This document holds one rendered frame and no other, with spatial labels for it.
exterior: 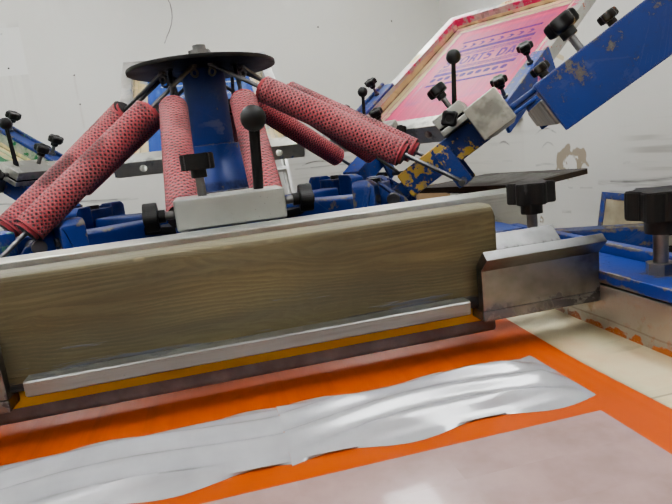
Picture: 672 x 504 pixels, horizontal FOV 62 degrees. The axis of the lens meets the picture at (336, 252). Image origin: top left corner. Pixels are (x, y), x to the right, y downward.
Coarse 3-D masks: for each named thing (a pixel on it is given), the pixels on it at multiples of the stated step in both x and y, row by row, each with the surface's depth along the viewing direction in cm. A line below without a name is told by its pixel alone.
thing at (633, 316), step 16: (608, 288) 41; (592, 304) 43; (608, 304) 42; (624, 304) 40; (640, 304) 38; (656, 304) 37; (592, 320) 44; (608, 320) 42; (624, 320) 40; (640, 320) 39; (656, 320) 37; (624, 336) 40; (640, 336) 39; (656, 336) 37
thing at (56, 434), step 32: (224, 384) 40; (256, 384) 40; (64, 416) 38; (96, 416) 38; (128, 416) 37; (160, 416) 36; (192, 416) 36; (224, 416) 35; (0, 448) 35; (32, 448) 34; (64, 448) 34; (224, 480) 28; (256, 480) 28; (288, 480) 28
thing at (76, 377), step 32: (352, 320) 39; (384, 320) 39; (416, 320) 39; (160, 352) 37; (192, 352) 36; (224, 352) 36; (256, 352) 37; (32, 384) 34; (64, 384) 35; (96, 384) 35
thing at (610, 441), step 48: (480, 336) 44; (528, 336) 43; (288, 384) 39; (336, 384) 38; (384, 384) 37; (480, 432) 30; (528, 432) 29; (576, 432) 29; (624, 432) 28; (336, 480) 27; (384, 480) 27; (432, 480) 26; (480, 480) 26; (528, 480) 25; (576, 480) 25; (624, 480) 25
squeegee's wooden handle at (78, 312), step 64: (128, 256) 36; (192, 256) 36; (256, 256) 37; (320, 256) 38; (384, 256) 39; (448, 256) 40; (0, 320) 34; (64, 320) 35; (128, 320) 36; (192, 320) 37; (256, 320) 38; (320, 320) 39
